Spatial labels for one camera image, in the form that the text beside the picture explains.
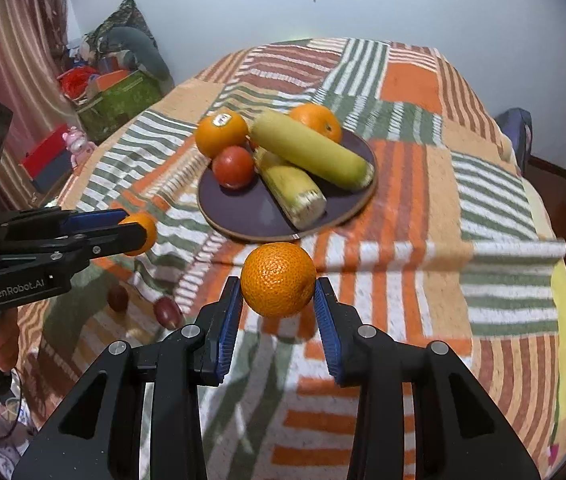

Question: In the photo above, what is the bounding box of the orange box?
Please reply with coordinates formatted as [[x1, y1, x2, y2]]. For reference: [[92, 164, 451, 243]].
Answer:
[[88, 69, 131, 96]]

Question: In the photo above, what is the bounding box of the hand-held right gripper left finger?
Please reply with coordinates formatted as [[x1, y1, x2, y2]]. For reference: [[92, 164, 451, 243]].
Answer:
[[10, 276, 245, 480]]

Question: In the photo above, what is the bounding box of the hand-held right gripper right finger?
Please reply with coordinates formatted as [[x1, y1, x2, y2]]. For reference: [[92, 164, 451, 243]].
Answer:
[[313, 276, 541, 480]]

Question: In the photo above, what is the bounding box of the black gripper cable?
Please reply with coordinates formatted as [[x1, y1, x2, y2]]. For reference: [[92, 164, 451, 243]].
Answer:
[[0, 370, 29, 443]]

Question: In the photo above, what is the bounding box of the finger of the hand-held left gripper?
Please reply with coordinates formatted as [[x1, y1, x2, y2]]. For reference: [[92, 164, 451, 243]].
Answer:
[[0, 222, 146, 273], [0, 207, 126, 241]]

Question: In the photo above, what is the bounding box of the red box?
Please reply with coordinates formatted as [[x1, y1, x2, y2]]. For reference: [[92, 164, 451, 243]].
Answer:
[[19, 125, 76, 193]]

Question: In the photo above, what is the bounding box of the large orange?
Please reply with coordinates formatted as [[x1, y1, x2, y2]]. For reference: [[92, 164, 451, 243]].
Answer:
[[289, 103, 343, 145]]

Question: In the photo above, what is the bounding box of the small mandarin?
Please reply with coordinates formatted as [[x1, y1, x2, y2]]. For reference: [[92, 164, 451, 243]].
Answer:
[[240, 242, 317, 318], [118, 212, 158, 257]]

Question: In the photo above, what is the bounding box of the orange with sticker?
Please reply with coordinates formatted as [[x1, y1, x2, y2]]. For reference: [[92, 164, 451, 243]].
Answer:
[[194, 109, 250, 159]]

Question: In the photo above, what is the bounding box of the short corn cob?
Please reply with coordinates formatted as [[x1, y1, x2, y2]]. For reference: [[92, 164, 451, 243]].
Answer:
[[253, 147, 328, 231]]

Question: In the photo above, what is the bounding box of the person's left hand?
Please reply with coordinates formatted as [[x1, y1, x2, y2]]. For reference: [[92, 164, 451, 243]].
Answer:
[[0, 307, 19, 373]]

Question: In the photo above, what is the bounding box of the long corn cob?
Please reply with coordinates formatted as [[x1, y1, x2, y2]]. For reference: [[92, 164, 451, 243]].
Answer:
[[249, 110, 375, 191]]

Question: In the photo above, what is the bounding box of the camouflage cushion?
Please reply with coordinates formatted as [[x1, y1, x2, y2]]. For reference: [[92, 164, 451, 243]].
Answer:
[[83, 0, 156, 56]]

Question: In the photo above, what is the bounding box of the pink toy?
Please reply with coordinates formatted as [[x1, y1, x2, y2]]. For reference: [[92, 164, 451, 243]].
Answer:
[[64, 127, 98, 167]]

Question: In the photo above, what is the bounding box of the yellow sheet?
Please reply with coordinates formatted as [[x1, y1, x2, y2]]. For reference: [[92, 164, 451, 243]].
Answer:
[[550, 180, 566, 431]]

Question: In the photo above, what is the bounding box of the striped patchwork blanket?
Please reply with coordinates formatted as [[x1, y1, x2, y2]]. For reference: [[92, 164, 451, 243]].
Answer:
[[16, 36, 566, 480]]

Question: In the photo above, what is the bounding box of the grey blue chair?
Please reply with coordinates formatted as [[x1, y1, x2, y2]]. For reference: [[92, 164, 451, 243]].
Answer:
[[494, 107, 534, 176]]

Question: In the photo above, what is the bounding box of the floral bed sheet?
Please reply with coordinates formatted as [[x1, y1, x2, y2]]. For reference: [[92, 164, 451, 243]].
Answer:
[[0, 390, 39, 480]]

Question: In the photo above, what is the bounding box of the small dark red fruit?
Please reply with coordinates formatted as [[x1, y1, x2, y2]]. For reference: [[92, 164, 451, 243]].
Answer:
[[153, 296, 184, 331], [107, 285, 129, 313]]

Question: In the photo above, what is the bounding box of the red bag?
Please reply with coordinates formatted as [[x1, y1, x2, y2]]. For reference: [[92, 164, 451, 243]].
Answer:
[[57, 65, 96, 98]]

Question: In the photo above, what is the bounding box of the purple plate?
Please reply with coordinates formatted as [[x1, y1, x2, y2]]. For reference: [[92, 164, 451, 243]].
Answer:
[[197, 127, 379, 242]]

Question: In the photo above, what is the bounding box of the striped red curtain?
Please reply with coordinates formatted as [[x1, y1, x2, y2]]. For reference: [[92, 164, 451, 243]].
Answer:
[[0, 0, 71, 211]]

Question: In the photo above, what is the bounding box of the green cardboard box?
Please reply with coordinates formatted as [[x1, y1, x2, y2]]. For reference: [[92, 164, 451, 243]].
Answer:
[[74, 70, 164, 143]]

